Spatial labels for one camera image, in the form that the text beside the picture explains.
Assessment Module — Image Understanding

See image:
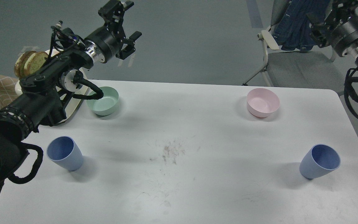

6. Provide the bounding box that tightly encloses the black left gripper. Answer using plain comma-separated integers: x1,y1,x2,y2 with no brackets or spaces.
85,0,142,63

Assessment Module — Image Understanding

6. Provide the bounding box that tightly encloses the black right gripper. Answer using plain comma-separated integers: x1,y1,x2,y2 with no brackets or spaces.
307,0,358,58

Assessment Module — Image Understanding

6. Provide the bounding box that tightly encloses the blue cup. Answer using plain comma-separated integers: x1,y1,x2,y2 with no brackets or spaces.
299,144,341,180
47,136,84,171

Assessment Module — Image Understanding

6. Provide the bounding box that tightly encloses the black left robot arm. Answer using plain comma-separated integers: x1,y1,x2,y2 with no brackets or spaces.
0,0,141,193

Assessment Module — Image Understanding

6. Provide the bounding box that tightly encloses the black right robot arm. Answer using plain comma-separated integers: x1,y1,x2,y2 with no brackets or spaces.
306,0,358,119

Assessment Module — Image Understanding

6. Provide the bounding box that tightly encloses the blue denim jacket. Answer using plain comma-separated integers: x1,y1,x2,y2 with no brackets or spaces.
270,0,332,52

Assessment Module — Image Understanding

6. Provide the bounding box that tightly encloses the grey office chair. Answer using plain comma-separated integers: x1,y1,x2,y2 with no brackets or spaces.
243,0,344,96

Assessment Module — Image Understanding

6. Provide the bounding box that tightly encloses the green bowl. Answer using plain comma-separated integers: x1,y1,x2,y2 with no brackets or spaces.
85,86,120,116

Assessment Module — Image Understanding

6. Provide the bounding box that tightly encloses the cream toaster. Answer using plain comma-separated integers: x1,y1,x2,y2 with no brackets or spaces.
15,49,89,125

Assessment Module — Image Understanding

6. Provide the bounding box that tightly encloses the front bread slice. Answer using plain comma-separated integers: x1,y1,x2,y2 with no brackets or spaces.
23,51,48,77

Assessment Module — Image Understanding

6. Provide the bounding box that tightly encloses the bread slice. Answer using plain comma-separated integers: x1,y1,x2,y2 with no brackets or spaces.
14,51,36,79
23,51,48,77

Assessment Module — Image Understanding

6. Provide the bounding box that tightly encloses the pink bowl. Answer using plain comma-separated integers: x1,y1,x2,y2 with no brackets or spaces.
246,88,280,118

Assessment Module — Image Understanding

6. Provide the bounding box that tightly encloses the back bread slice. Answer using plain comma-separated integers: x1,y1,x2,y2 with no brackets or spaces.
14,51,36,79

